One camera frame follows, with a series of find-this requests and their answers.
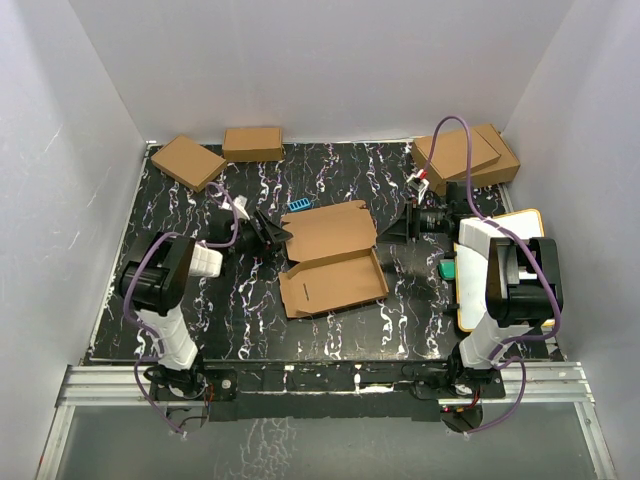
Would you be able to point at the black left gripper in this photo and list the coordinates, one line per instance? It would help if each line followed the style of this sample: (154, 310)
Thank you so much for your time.
(274, 234)

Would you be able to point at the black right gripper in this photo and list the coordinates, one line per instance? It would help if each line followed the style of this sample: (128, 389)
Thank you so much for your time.
(397, 232)

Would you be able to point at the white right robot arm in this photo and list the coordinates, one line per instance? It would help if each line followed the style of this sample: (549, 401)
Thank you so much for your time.
(475, 359)

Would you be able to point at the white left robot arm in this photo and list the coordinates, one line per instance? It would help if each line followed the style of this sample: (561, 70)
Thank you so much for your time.
(153, 276)

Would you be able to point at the small cardboard box top right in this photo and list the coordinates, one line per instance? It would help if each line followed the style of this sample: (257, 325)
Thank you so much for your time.
(449, 157)

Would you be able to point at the large cardboard box bottom right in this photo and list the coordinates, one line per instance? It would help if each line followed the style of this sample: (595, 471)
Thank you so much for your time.
(503, 171)

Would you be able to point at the blue slotted plastic block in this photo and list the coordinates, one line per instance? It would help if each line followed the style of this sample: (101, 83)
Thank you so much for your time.
(299, 205)

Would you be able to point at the green eraser block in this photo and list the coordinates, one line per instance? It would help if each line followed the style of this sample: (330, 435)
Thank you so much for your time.
(447, 269)

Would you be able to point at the white board with yellow rim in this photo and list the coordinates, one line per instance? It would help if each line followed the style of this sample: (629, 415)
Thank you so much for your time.
(494, 277)

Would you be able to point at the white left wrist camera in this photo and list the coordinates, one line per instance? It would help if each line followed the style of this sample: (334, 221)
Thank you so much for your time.
(238, 206)

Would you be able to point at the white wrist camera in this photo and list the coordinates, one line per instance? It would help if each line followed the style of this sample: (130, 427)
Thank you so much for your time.
(418, 184)
(238, 206)

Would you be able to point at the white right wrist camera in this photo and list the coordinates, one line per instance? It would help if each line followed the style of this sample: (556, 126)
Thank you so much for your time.
(418, 184)

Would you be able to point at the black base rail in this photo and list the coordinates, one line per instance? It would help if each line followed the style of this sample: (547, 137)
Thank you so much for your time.
(427, 390)

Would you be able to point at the aluminium frame rail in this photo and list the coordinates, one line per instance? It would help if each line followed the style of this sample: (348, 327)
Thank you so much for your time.
(564, 382)

